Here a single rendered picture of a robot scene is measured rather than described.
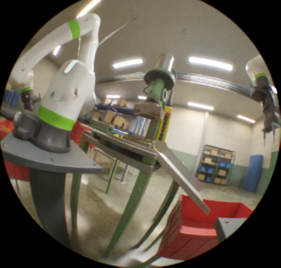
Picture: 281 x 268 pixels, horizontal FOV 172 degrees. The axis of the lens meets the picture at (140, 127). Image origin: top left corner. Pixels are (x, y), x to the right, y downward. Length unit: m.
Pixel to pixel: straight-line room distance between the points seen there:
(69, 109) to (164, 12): 3.19
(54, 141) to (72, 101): 0.11
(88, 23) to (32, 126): 0.48
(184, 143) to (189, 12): 5.86
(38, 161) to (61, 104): 0.13
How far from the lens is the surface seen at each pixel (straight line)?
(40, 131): 0.26
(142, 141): 0.46
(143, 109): 0.52
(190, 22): 3.25
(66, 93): 0.25
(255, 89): 0.43
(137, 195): 0.38
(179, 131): 5.84
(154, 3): 3.27
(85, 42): 0.63
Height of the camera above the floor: 1.02
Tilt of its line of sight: 10 degrees up
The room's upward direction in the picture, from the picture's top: 19 degrees clockwise
